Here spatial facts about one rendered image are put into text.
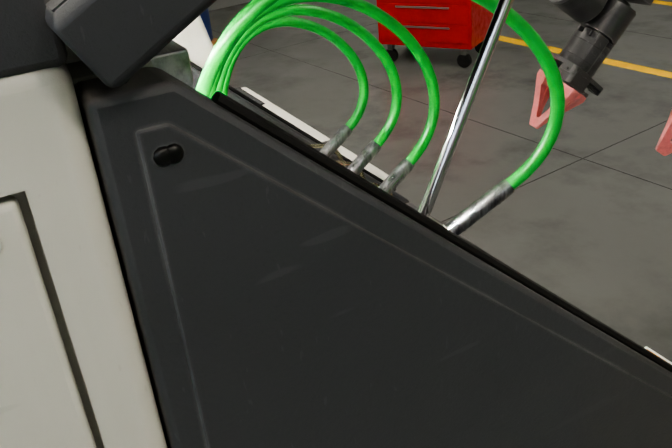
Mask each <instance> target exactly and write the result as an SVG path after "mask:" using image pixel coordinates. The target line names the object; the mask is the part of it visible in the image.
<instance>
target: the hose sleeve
mask: <svg viewBox="0 0 672 448"><path fill-rule="evenodd" d="M514 191H515V190H514V188H513V187H512V186H511V185H510V183H509V182H508V181H507V180H506V179H503V180H501V181H500V182H499V183H498V184H496V185H494V187H492V188H491V189H489V190H488V191H487V192H486V193H485V194H483V195H482V196H481V197H479V198H478V199H477V200H476V201H474V202H473V203H472V204H470V205H469V206H468V207H467V208H465V209H464V210H463V211H461V212H459V214H458V215H456V216H454V217H453V218H452V219H451V220H450V221H448V222H447V223H446V226H445V227H446V228H447V229H448V230H450V231H451V232H453V233H455V234H456V235H460V234H461V233H462V232H463V231H466V229H467V228H469V227H471V226H472V225H473V224H474V223H475V222H477V221H478V220H479V219H480V218H482V217H483V216H484V215H486V214H487V213H488V212H490V211H491V210H492V209H494V208H495V207H496V206H497V205H500V204H501V202H503V201H504V200H506V199H507V198H508V197H509V196H510V195H512V194H513V193H514Z"/></svg>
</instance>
